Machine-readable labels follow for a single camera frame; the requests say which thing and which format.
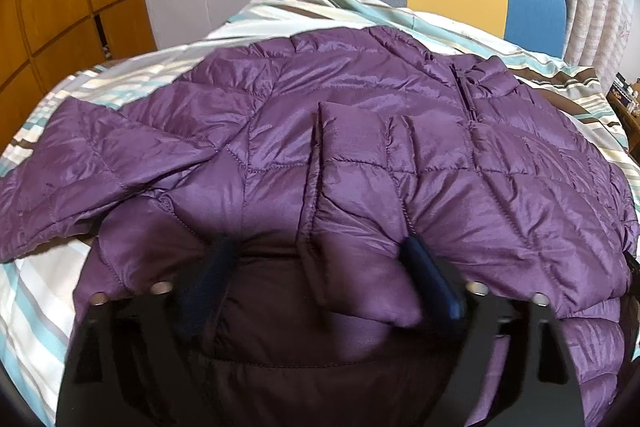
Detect purple quilted down jacket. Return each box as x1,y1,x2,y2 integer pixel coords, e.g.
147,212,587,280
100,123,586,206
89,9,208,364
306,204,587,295
1,26,639,426

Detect striped bed duvet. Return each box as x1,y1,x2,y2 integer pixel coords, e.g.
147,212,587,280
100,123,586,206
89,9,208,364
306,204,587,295
1,0,639,426

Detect wooden desk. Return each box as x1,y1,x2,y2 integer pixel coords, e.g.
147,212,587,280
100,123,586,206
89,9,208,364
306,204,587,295
606,87,639,156

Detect items on desk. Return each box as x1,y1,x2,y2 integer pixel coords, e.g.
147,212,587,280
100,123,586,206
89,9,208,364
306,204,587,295
611,72,639,114

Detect orange wooden wardrobe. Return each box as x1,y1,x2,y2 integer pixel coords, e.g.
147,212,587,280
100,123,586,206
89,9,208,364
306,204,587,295
1,0,156,145

